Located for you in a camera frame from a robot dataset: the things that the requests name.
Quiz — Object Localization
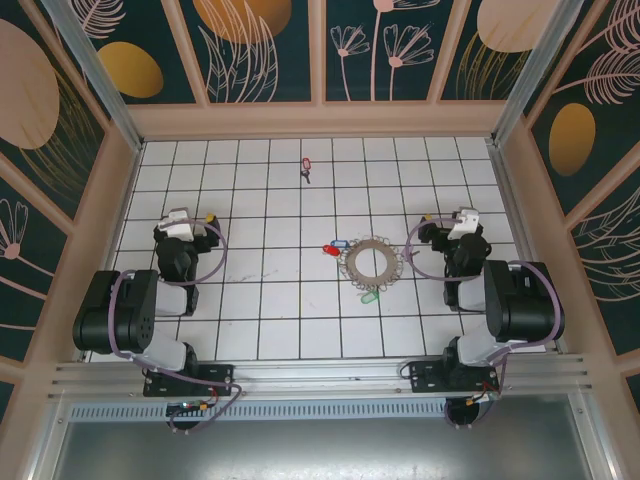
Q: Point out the aluminium side rail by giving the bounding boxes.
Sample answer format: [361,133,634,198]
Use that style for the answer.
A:
[487,138,539,266]

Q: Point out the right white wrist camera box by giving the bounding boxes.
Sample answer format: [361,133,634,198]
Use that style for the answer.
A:
[448,207,480,242]

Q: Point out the aluminium frame post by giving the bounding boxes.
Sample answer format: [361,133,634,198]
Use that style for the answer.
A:
[489,0,596,146]
[42,0,145,151]

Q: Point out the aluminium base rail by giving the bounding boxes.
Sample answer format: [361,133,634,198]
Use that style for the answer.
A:
[49,352,594,401]

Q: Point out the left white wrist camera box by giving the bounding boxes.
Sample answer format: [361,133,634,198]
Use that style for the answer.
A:
[157,209,195,240]

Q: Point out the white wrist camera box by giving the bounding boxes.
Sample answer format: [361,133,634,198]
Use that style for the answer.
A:
[448,207,480,242]
[157,209,195,240]

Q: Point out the white slotted cable duct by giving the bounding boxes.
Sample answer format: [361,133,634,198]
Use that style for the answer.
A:
[69,402,451,422]

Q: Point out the grey disc keyring with loops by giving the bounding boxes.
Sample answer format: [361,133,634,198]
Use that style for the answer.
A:
[338,234,405,295]

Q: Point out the grey sheet metal panel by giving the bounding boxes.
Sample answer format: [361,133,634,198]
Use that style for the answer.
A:
[54,418,594,480]

